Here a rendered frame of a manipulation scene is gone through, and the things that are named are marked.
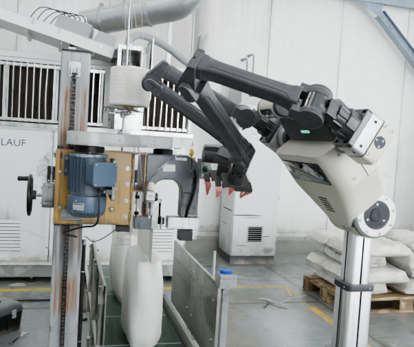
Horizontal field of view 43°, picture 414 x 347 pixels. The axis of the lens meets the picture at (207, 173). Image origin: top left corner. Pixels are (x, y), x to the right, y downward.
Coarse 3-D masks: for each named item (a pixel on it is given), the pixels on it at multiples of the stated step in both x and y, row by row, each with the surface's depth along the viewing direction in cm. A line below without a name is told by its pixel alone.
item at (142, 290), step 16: (144, 240) 266; (128, 256) 272; (144, 256) 260; (128, 272) 263; (144, 272) 251; (160, 272) 253; (128, 288) 258; (144, 288) 250; (160, 288) 254; (128, 304) 256; (144, 304) 251; (160, 304) 255; (128, 320) 255; (144, 320) 251; (160, 320) 257; (128, 336) 256; (144, 336) 252
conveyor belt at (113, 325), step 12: (108, 276) 381; (108, 288) 351; (108, 300) 326; (108, 312) 304; (120, 312) 306; (108, 324) 284; (120, 324) 286; (168, 324) 290; (108, 336) 268; (120, 336) 269; (168, 336) 273
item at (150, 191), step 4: (148, 184) 222; (152, 184) 222; (148, 188) 222; (152, 188) 222; (148, 192) 221; (152, 192) 222; (148, 196) 221; (152, 196) 222; (144, 200) 226; (148, 200) 222; (152, 200) 222
